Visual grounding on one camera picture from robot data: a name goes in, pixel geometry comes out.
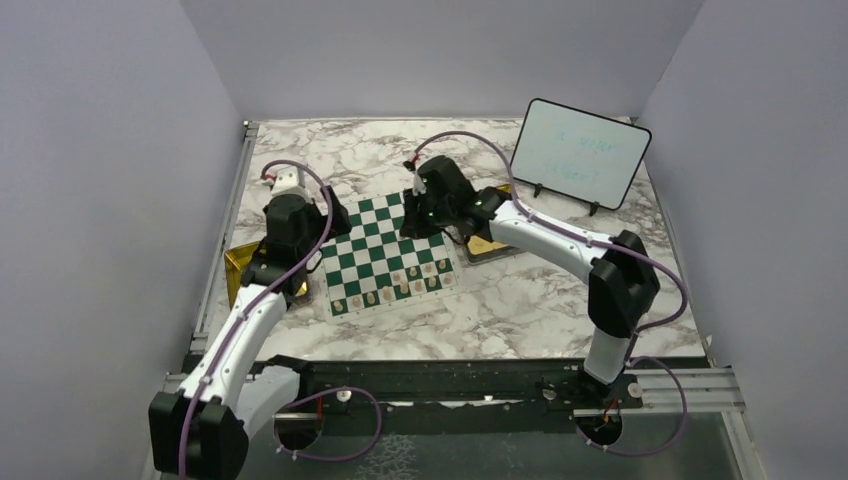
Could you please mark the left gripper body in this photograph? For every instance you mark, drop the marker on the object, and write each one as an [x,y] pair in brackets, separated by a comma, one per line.
[318,225]

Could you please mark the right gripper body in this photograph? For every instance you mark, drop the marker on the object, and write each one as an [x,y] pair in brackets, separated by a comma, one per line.
[427,217]

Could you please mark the gold tin with light pieces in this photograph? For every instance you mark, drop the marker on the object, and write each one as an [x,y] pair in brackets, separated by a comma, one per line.
[487,245]

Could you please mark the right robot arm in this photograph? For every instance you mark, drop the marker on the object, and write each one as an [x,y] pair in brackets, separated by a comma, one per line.
[621,281]

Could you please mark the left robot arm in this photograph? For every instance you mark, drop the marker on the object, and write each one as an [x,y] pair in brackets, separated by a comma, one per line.
[203,429]

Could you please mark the green white chess board mat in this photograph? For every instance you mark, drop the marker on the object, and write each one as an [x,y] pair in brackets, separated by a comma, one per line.
[364,261]

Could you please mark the gold tin with dark pieces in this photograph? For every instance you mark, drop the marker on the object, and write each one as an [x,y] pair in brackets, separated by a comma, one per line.
[240,260]

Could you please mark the small whiteboard on stand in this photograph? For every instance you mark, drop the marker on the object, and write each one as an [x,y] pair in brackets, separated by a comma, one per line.
[579,154]

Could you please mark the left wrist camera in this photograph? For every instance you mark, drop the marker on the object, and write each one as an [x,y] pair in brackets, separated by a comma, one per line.
[287,181]

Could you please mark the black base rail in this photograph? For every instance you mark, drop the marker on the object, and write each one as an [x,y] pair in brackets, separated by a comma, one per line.
[436,397]

